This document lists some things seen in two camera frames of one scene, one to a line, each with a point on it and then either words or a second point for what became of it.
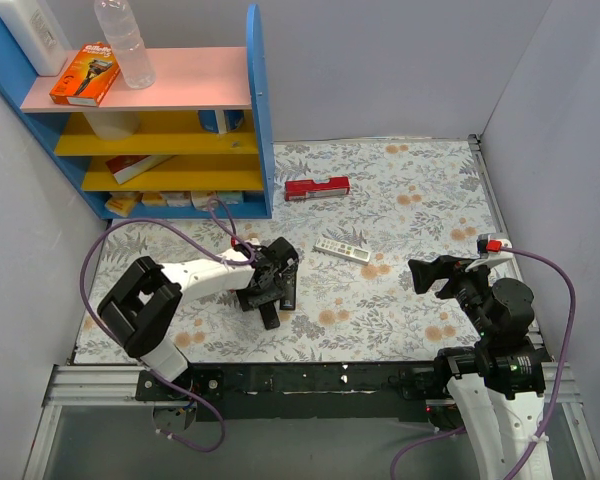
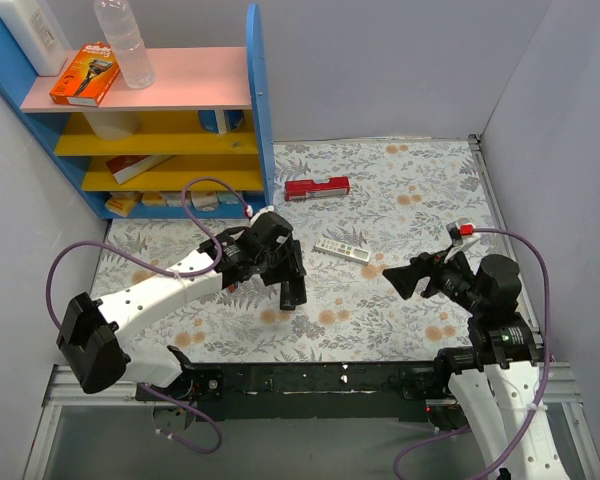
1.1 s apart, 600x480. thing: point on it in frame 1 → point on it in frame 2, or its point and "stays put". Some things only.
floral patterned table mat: x=358 y=212 stays put
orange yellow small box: x=122 y=203 stays put
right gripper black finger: x=425 y=273 → x=405 y=278
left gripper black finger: x=251 y=299 → x=295 y=252
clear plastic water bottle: x=134 y=60 stays put
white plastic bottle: x=32 y=28 stays put
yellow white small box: x=153 y=199 stays put
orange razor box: x=88 y=77 stays put
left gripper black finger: x=269 y=315 → x=298 y=288
